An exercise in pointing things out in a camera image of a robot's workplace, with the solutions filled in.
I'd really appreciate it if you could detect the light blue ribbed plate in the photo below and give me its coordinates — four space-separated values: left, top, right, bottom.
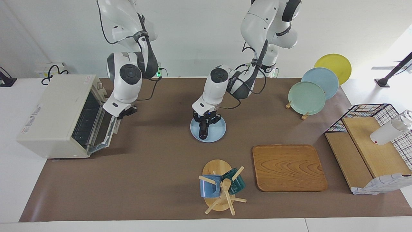
190 115 227 143

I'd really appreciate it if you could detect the glass oven door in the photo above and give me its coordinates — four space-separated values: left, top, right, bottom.
86 108 119 154

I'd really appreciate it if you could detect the beige toaster oven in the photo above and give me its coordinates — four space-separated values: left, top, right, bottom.
17 74 111 159

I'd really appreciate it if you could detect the white oven rating label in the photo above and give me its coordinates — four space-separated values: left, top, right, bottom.
20 104 42 135

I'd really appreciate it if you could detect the wooden mug tree stand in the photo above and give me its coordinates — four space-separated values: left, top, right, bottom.
198 159 248 216

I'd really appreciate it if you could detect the blue mug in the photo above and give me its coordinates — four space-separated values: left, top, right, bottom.
200 175 222 198

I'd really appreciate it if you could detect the brown table mat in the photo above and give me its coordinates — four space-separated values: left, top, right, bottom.
19 77 412 223

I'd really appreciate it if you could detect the dark green mug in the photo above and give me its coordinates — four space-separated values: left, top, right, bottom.
221 168 246 195

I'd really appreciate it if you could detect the wooden serving tray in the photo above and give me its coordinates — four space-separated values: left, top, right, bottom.
252 144 328 192

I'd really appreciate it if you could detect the wooden plate rack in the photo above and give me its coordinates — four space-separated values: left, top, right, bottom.
285 101 310 121

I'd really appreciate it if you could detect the pale green plate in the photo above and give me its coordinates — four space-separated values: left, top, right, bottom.
288 81 326 115

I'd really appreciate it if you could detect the white power strip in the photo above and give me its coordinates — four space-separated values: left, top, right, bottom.
35 62 69 78

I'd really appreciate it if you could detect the light blue racked plate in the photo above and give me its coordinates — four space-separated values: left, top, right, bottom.
301 67 339 100

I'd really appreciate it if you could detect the black clamp base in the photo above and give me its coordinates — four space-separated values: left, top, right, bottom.
0 67 17 87

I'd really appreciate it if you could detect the yellow plate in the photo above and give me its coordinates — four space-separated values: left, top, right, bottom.
314 53 352 86

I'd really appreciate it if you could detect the white cup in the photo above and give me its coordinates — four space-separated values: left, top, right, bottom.
370 110 412 145

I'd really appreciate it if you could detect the marble print basket cloth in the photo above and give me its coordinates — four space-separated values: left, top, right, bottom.
351 173 412 195

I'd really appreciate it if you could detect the black desk stand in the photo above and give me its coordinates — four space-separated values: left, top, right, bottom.
374 52 412 88

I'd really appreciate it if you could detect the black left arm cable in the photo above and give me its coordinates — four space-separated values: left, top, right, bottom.
221 39 268 110

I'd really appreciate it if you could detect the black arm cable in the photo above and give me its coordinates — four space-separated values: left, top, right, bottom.
97 0 161 101
221 39 268 110

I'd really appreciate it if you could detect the metal oven wire rack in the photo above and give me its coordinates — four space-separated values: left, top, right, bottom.
72 93 101 147

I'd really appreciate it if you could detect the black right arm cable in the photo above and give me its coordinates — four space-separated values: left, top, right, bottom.
97 0 161 101

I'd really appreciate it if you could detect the black power strip cable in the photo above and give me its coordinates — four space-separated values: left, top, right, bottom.
41 64 69 86

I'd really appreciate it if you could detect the wire basket with wooden boards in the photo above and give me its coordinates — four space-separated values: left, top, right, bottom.
324 103 412 195

